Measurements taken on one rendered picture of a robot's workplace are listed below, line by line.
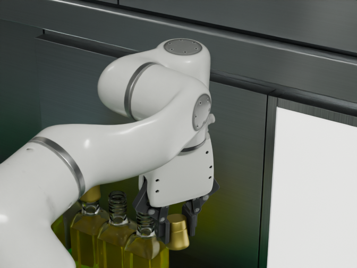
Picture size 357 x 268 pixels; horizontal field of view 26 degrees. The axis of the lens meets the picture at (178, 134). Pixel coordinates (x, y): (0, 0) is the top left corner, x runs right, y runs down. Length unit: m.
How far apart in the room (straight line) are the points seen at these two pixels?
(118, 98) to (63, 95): 0.48
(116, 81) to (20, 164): 0.18
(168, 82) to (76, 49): 0.47
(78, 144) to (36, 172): 0.06
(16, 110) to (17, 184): 0.77
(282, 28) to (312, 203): 0.27
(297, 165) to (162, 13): 0.32
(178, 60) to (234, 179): 0.34
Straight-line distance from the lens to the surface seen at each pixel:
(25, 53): 1.49
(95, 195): 1.27
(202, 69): 0.98
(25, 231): 0.79
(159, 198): 1.07
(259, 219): 1.26
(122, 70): 0.94
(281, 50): 1.13
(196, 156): 1.06
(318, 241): 1.23
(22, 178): 0.81
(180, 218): 1.14
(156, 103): 0.90
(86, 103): 1.38
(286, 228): 1.25
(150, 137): 0.85
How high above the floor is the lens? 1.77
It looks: 26 degrees down
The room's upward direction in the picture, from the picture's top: straight up
